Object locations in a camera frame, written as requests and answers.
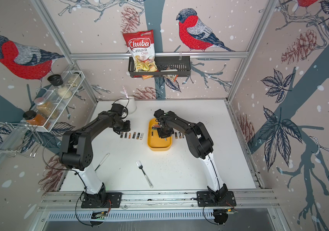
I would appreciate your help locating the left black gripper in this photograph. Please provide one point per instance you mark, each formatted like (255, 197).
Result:
(127, 129)

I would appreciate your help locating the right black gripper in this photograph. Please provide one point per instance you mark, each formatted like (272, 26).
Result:
(169, 133)

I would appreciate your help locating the yellow plastic storage box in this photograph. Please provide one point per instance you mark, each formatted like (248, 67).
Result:
(155, 143)

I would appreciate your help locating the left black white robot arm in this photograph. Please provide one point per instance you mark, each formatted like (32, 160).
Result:
(76, 153)

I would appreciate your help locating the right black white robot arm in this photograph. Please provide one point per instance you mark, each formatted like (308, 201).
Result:
(200, 145)

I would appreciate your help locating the white ceramic cup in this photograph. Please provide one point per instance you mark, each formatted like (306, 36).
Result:
(129, 103)

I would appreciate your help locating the silver metal fork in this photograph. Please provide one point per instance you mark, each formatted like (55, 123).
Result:
(140, 166)

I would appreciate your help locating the small clear spice jar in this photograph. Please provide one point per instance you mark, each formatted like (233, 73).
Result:
(74, 80)

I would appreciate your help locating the silver lid spice jar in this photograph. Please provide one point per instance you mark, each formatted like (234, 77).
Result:
(46, 108)

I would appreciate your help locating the clear acrylic spice rack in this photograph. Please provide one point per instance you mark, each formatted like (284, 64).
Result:
(61, 104)

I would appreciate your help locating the red cassava chips bag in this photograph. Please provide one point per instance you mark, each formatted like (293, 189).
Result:
(142, 50)

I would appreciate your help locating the red spice jar black lid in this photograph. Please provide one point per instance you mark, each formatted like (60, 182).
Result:
(36, 119)

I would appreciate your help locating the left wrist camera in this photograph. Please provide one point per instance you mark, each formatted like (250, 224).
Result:
(119, 109)

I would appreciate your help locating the silver spoon white handle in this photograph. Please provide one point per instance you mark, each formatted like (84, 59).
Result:
(102, 161)

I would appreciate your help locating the black wall basket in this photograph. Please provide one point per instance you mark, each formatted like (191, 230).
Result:
(166, 65)

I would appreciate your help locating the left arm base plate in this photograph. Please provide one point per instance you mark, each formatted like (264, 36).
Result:
(112, 200)

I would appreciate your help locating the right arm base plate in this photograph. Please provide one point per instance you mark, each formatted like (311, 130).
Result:
(203, 199)

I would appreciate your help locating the wire rack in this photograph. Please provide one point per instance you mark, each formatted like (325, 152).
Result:
(19, 139)

